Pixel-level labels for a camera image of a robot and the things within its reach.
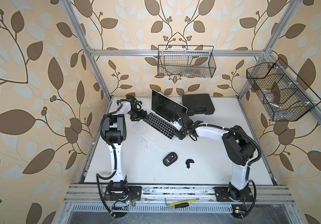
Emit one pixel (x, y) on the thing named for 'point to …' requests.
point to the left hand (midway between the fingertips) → (141, 117)
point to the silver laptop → (158, 127)
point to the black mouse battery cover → (187, 162)
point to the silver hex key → (166, 204)
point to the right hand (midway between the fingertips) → (178, 131)
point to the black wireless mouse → (170, 159)
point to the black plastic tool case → (198, 104)
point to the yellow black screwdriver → (185, 204)
